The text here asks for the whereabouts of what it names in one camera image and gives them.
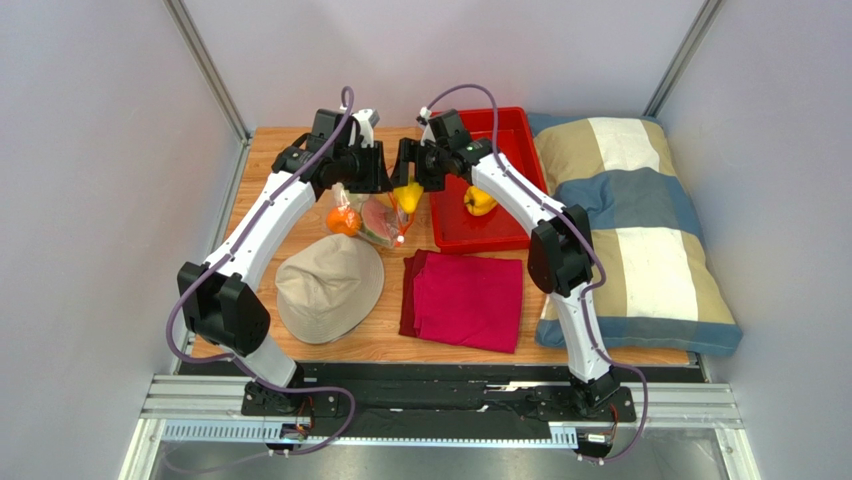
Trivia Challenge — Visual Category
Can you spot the red plastic tray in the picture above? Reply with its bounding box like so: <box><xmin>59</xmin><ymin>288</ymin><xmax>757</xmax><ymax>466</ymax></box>
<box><xmin>429</xmin><ymin>106</ymin><xmax>547</xmax><ymax>254</ymax></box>

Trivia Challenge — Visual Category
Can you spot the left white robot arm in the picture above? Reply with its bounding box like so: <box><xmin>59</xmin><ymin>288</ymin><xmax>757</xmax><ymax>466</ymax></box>
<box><xmin>177</xmin><ymin>108</ymin><xmax>391</xmax><ymax>414</ymax></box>

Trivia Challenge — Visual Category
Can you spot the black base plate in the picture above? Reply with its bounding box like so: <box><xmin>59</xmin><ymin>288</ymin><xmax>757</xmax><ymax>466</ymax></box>
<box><xmin>240</xmin><ymin>380</ymin><xmax>641</xmax><ymax>440</ymax></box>

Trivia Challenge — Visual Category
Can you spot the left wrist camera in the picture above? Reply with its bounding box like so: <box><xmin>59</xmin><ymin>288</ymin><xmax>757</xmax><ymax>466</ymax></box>
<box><xmin>349</xmin><ymin>108</ymin><xmax>380</xmax><ymax>148</ymax></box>

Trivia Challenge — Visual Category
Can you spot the aluminium frame rail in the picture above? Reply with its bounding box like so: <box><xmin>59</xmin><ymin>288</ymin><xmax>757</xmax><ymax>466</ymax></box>
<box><xmin>140</xmin><ymin>375</ymin><xmax>743</xmax><ymax>449</ymax></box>

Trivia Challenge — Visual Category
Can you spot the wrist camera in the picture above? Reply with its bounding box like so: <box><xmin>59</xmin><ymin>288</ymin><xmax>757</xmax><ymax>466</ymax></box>
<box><xmin>349</xmin><ymin>108</ymin><xmax>380</xmax><ymax>148</ymax></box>
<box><xmin>416</xmin><ymin>106</ymin><xmax>435</xmax><ymax>144</ymax></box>

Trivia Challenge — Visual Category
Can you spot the clear zip top bag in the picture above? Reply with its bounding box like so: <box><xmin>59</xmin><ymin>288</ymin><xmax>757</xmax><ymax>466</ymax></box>
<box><xmin>325</xmin><ymin>183</ymin><xmax>414</xmax><ymax>248</ymax></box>

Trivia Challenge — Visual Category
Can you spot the yellow fake pepper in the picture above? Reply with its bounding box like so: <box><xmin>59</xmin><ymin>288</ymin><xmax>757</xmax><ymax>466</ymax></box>
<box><xmin>463</xmin><ymin>186</ymin><xmax>498</xmax><ymax>217</ymax></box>

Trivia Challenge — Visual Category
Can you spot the fake watermelon slice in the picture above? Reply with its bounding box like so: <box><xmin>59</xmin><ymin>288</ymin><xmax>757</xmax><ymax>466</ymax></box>
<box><xmin>359</xmin><ymin>196</ymin><xmax>399</xmax><ymax>248</ymax></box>

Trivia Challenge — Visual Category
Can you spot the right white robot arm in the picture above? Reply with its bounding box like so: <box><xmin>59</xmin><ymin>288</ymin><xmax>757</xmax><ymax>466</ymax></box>
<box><xmin>392</xmin><ymin>108</ymin><xmax>620</xmax><ymax>418</ymax></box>

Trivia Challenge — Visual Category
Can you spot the orange fake fruit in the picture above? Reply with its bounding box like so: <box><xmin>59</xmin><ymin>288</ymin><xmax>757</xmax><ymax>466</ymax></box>
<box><xmin>325</xmin><ymin>205</ymin><xmax>362</xmax><ymax>237</ymax></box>

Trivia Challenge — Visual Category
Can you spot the magenta folded cloth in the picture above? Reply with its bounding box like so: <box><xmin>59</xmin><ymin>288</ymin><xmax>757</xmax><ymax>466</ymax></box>
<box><xmin>398</xmin><ymin>250</ymin><xmax>524</xmax><ymax>354</ymax></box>

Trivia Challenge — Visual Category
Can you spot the white fake cauliflower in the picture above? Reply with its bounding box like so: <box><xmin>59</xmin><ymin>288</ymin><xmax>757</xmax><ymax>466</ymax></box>
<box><xmin>341</xmin><ymin>189</ymin><xmax>371</xmax><ymax>210</ymax></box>

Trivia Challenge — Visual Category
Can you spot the beige bucket hat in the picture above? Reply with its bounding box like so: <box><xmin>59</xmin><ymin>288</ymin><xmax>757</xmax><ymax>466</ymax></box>
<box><xmin>275</xmin><ymin>234</ymin><xmax>385</xmax><ymax>345</ymax></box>

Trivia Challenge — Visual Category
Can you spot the plaid pillow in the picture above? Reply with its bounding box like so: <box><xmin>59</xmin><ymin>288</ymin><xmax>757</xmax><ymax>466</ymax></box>
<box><xmin>528</xmin><ymin>113</ymin><xmax>743</xmax><ymax>357</ymax></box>

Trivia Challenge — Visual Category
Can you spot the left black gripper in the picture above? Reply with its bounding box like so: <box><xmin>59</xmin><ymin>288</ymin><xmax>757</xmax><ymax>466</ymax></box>
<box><xmin>334</xmin><ymin>141</ymin><xmax>395</xmax><ymax>195</ymax></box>

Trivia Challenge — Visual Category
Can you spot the yellow fake pear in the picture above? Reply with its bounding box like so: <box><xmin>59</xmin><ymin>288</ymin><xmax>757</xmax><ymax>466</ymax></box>
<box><xmin>392</xmin><ymin>180</ymin><xmax>424</xmax><ymax>215</ymax></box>

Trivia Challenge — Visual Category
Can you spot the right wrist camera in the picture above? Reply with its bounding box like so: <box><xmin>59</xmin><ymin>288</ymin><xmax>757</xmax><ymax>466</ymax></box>
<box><xmin>416</xmin><ymin>106</ymin><xmax>435</xmax><ymax>144</ymax></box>

